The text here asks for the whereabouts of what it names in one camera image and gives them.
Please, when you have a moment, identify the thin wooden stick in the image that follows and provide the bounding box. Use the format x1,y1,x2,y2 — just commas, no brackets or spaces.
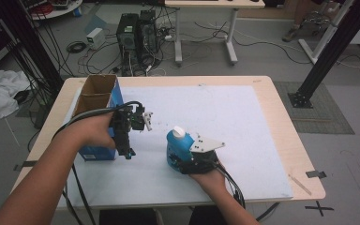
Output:
288,173,312,197

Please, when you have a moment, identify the person's right hand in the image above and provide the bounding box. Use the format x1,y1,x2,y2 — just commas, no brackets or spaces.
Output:
189,165,229,195

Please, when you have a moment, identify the white metal stand leg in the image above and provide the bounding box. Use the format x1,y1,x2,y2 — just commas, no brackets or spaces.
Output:
298,0,355,65

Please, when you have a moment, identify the black computer tower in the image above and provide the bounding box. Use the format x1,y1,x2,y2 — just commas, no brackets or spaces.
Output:
137,9,162,73
115,12,141,78

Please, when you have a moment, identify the small white device box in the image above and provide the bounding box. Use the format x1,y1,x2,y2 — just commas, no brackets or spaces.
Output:
85,27,107,51

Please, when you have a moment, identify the black metal frame post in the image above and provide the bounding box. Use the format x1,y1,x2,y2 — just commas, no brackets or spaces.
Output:
287,0,360,109
0,0,65,95

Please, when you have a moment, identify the coiled black cable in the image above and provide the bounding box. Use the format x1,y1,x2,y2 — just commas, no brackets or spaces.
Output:
66,40,88,54

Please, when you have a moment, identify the person's left leg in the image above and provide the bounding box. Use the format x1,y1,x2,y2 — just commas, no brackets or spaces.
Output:
98,208,158,225

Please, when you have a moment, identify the right gripper black cable bundle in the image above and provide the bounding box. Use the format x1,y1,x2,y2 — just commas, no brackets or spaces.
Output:
215,162,281,223

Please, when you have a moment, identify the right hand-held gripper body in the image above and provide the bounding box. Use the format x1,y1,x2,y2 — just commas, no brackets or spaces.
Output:
177,133,227,174

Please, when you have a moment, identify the long black floor cable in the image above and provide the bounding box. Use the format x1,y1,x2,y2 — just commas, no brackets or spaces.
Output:
195,21,312,66

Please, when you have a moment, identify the left gripper grey cable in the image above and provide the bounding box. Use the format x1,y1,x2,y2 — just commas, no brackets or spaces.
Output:
52,100,144,225

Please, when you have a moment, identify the blue cardboard box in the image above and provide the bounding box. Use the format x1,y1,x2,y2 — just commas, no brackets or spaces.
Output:
70,74,126,162

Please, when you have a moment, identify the person's left hand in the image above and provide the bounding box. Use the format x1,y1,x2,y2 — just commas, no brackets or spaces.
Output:
74,112,118,150

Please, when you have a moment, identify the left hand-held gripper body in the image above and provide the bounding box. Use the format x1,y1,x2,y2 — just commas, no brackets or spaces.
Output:
109,102,154,151

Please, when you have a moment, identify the round white table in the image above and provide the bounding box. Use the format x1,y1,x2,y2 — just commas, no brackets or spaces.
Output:
27,0,83,22

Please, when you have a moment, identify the blue bottle with white cap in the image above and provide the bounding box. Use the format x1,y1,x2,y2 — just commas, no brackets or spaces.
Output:
166,126,199,173

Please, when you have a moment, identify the white table mat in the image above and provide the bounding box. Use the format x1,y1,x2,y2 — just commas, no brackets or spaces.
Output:
55,85,294,210

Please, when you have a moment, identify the black tape cross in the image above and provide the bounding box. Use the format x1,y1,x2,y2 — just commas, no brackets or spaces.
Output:
304,201,335,218

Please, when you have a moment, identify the person's leg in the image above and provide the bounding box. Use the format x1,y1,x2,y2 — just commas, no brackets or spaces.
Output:
188,205,233,225
281,0,315,43
98,208,158,225

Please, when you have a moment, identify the black tape strip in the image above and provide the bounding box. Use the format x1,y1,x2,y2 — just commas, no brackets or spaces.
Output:
305,170,327,180
13,159,38,173

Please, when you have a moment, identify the person's right leg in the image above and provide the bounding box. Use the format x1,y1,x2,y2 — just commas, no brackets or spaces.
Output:
188,205,233,225

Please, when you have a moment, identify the white-legged wooden desk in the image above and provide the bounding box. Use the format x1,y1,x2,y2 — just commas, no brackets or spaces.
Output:
163,0,266,68

